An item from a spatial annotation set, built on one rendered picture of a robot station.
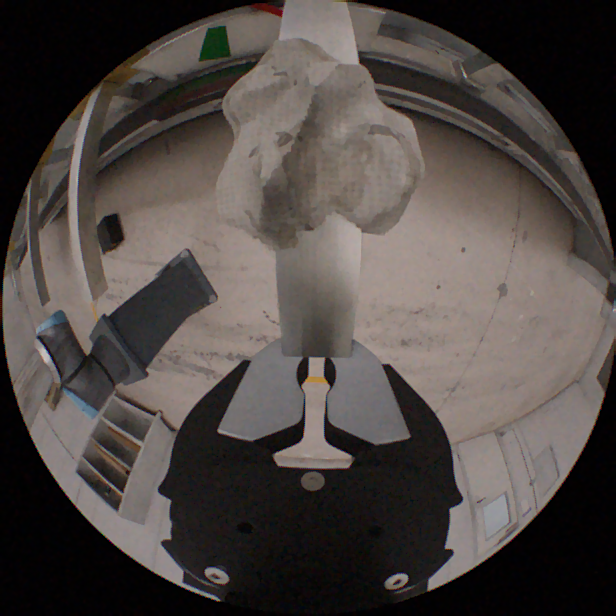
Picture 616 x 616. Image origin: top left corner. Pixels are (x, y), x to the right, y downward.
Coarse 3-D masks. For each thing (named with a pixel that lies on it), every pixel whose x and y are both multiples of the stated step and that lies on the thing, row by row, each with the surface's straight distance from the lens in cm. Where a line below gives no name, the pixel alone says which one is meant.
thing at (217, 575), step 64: (256, 448) 7; (192, 512) 6; (256, 512) 6; (320, 512) 6; (384, 512) 6; (448, 512) 7; (192, 576) 7; (256, 576) 6; (320, 576) 6; (384, 576) 6
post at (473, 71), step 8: (472, 56) 37; (480, 56) 35; (488, 56) 34; (464, 64) 38; (472, 64) 36; (480, 64) 35; (488, 64) 34; (496, 64) 33; (472, 72) 36; (480, 72) 35; (488, 72) 35; (496, 72) 34; (504, 72) 34; (480, 80) 37; (488, 80) 36; (496, 80) 36; (504, 80) 36
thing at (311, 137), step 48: (288, 48) 8; (240, 96) 7; (288, 96) 8; (336, 96) 6; (240, 144) 7; (288, 144) 6; (336, 144) 6; (384, 144) 6; (240, 192) 7; (288, 192) 6; (336, 192) 7; (384, 192) 6; (288, 240) 7
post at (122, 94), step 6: (126, 84) 42; (132, 84) 43; (120, 90) 41; (126, 90) 41; (132, 90) 42; (114, 96) 40; (120, 96) 40; (126, 96) 41; (114, 102) 41; (120, 102) 42; (114, 108) 43
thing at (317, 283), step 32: (288, 0) 15; (320, 0) 15; (288, 32) 11; (320, 32) 11; (352, 32) 11; (352, 224) 7; (288, 256) 8; (320, 256) 8; (352, 256) 8; (288, 288) 8; (320, 288) 8; (352, 288) 8; (288, 320) 9; (320, 320) 9; (352, 320) 9; (288, 352) 10; (320, 352) 9
